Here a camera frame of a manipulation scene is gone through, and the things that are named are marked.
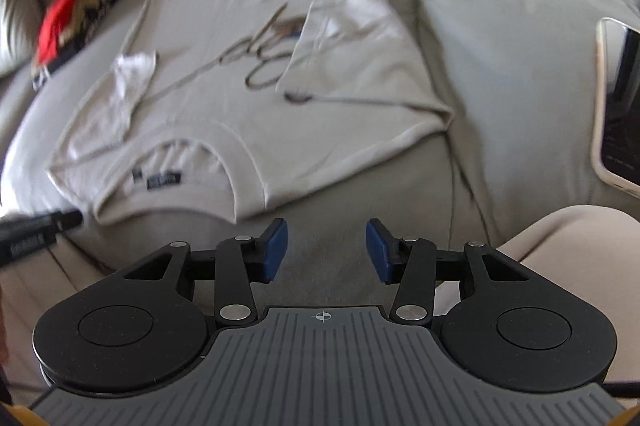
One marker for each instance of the smartphone in cream case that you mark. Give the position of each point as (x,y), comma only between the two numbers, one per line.
(622,121)

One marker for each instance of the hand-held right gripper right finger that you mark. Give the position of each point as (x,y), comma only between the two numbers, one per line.
(377,251)

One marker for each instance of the white t-shirt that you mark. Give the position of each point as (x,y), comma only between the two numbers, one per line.
(300,106)

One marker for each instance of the grey sofa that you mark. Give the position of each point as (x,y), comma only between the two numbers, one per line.
(325,206)

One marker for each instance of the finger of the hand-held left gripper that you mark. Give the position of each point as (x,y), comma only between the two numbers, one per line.
(67,219)

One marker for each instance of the grey sofa armrest cushion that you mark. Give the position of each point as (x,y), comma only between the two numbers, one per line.
(500,31)

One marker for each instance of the pale throw pillow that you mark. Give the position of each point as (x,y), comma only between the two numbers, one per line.
(17,6)

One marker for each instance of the red garment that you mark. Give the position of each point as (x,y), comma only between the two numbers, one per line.
(62,16)

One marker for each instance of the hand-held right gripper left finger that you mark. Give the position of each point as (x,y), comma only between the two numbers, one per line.
(275,251)

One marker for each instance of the person's right leg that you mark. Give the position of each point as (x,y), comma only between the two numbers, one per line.
(575,256)

